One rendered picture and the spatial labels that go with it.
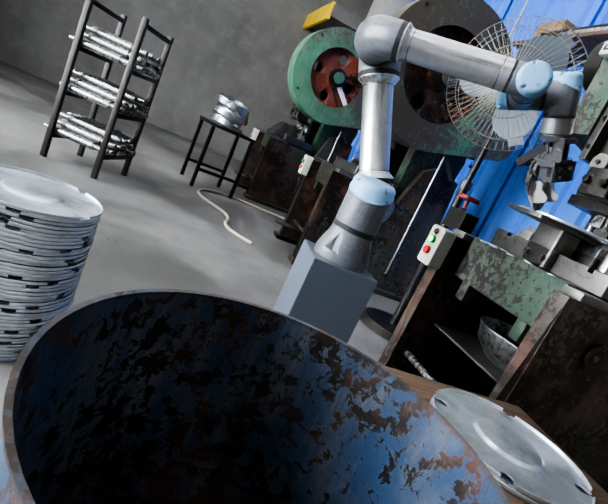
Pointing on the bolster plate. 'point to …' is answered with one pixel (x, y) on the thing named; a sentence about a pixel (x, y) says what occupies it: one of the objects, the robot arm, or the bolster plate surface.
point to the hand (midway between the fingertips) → (534, 206)
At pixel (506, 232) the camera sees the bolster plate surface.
